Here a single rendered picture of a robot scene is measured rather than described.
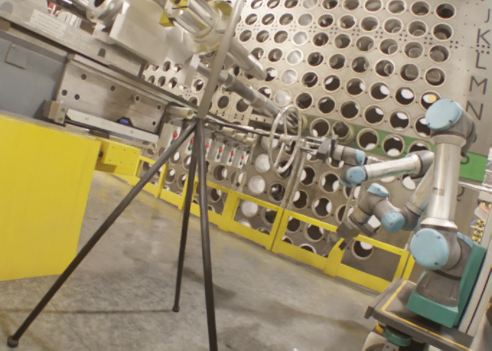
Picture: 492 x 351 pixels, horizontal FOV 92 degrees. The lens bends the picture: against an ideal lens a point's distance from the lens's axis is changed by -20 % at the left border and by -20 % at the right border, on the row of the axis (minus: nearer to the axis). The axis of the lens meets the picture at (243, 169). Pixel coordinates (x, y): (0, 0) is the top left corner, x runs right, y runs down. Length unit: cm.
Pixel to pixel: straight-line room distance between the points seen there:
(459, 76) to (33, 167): 360
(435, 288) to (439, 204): 28
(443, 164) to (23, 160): 136
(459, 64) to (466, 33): 40
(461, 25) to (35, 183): 395
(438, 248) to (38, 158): 131
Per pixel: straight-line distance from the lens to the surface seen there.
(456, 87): 352
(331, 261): 245
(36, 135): 112
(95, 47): 171
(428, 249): 93
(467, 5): 405
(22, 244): 123
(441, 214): 96
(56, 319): 111
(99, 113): 163
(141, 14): 182
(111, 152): 127
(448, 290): 108
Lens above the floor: 66
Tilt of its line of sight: 1 degrees down
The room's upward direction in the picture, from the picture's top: 17 degrees clockwise
